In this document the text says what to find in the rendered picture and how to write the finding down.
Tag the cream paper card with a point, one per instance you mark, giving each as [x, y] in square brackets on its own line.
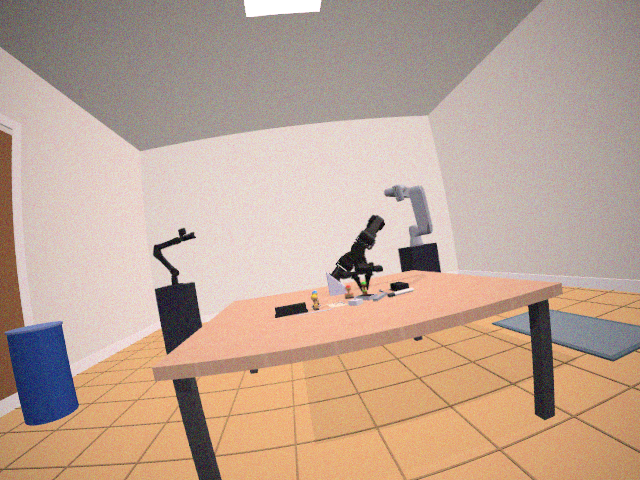
[338, 304]

